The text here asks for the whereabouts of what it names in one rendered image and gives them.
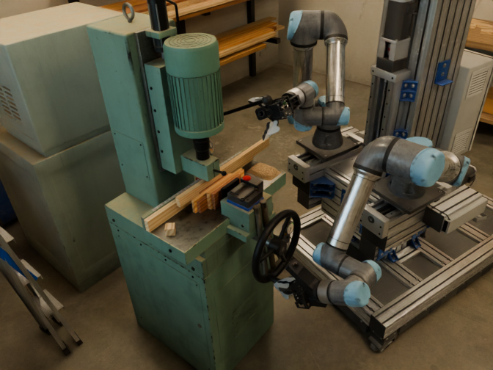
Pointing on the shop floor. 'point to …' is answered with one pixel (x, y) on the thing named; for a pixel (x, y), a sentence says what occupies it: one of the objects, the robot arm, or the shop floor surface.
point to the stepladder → (25, 274)
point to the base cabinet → (197, 302)
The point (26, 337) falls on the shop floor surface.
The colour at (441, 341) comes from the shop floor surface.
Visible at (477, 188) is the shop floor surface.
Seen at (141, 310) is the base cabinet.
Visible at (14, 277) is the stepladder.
